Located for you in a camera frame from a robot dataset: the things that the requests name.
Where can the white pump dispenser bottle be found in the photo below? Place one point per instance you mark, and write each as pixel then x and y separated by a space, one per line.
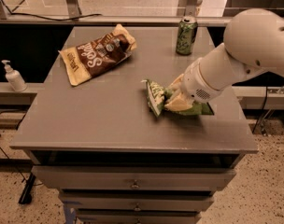
pixel 14 77

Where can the middle drawer with knob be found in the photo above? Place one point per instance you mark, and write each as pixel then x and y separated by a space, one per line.
pixel 137 202

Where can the black floor stand foot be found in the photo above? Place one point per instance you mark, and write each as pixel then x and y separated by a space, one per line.
pixel 26 196

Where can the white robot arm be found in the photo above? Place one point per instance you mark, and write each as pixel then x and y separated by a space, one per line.
pixel 253 44

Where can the green soda can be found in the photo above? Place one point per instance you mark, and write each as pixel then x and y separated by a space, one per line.
pixel 186 34

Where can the bottom drawer with knob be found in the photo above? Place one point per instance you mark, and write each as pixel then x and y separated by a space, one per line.
pixel 131 217

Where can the drawer with knob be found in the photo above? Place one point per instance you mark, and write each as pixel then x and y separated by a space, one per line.
pixel 131 217
pixel 137 202
pixel 133 178

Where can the brown and cream chip bag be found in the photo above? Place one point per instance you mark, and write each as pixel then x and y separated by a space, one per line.
pixel 92 59

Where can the top drawer with knob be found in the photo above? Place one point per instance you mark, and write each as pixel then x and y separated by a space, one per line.
pixel 133 178

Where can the green jalapeno chip bag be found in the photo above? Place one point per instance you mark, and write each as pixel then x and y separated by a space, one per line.
pixel 158 95

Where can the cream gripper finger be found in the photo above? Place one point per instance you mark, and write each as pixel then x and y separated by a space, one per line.
pixel 176 84
pixel 178 102

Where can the grey drawer cabinet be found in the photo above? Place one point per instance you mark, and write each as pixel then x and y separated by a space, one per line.
pixel 106 122

